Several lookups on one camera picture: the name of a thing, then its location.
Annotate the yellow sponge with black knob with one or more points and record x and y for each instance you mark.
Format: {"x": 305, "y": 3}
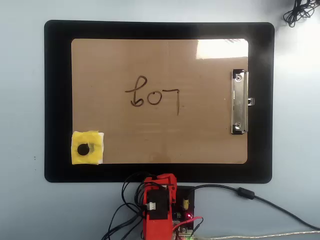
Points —
{"x": 97, "y": 140}

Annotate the black rectangular desk mat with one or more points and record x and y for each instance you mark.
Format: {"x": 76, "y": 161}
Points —
{"x": 57, "y": 100}

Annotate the silver metal clipboard clip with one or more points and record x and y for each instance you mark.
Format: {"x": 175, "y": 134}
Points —
{"x": 239, "y": 105}

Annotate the controller circuit board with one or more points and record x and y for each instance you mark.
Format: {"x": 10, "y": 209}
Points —
{"x": 182, "y": 236}

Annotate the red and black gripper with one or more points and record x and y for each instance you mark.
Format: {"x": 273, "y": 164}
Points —
{"x": 157, "y": 202}

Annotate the brown clipboard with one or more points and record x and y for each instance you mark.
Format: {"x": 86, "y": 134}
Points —
{"x": 160, "y": 62}

